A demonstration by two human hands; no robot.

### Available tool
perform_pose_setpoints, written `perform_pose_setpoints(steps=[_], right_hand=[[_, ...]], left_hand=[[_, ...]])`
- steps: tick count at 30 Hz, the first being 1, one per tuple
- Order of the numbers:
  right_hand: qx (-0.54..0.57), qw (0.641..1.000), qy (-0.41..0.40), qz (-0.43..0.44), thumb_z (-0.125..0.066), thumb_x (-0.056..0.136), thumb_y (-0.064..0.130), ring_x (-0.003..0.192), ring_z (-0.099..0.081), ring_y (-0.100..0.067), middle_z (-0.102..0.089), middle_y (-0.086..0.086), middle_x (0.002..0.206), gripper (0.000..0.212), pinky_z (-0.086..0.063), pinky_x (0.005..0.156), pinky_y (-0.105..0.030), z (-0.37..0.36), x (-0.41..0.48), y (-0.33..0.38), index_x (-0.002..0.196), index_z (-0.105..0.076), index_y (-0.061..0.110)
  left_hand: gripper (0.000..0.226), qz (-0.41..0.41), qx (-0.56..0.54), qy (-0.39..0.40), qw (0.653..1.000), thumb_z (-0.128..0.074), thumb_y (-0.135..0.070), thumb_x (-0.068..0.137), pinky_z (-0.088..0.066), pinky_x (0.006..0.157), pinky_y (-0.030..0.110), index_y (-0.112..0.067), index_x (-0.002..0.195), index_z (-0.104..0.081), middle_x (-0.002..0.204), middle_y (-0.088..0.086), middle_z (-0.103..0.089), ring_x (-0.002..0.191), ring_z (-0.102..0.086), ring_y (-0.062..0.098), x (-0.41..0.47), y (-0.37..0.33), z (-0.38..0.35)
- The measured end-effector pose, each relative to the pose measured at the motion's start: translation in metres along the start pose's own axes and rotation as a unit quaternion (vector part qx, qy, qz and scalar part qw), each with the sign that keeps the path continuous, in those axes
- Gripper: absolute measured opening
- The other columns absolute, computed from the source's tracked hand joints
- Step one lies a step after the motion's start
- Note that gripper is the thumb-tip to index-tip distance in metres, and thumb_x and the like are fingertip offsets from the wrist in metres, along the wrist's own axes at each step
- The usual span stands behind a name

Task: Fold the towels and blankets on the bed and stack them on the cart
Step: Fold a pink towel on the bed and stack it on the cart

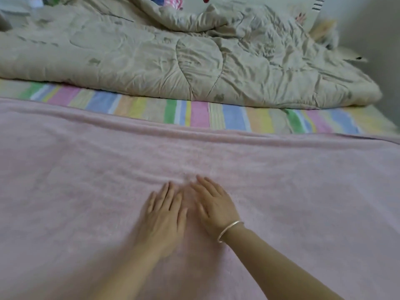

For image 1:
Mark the beige quilt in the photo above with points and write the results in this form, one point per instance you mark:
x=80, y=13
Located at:
x=187, y=53

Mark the person's right hand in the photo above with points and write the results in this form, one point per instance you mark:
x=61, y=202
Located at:
x=215, y=206

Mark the person's left hand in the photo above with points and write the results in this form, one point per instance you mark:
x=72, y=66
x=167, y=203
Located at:
x=164, y=218

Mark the pink fleece blanket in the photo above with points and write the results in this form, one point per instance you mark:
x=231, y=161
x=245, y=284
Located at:
x=281, y=203

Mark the person's right forearm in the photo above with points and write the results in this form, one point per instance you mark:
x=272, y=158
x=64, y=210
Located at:
x=275, y=268

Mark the striped pastel bed sheet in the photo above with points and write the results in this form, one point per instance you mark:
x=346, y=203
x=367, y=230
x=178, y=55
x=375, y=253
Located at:
x=219, y=115

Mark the person's left forearm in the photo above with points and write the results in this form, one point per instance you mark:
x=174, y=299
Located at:
x=122, y=278

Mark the pink patterned pillow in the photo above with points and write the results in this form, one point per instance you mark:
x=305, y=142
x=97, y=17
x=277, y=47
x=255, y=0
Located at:
x=174, y=2

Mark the cream plush toy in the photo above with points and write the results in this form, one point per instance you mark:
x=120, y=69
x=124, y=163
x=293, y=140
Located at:
x=325, y=33

